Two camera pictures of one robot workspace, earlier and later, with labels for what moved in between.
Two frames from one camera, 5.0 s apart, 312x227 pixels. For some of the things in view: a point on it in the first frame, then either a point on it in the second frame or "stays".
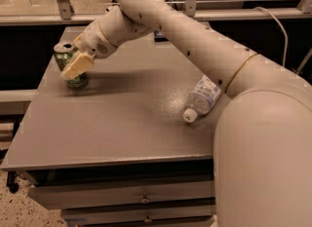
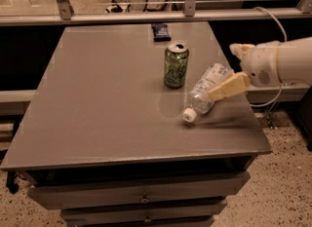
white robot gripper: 95,41 -> 259,63
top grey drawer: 66,196 stays
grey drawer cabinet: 119,152 stays
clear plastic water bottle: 206,93 stays
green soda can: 63,53 -> 176,64
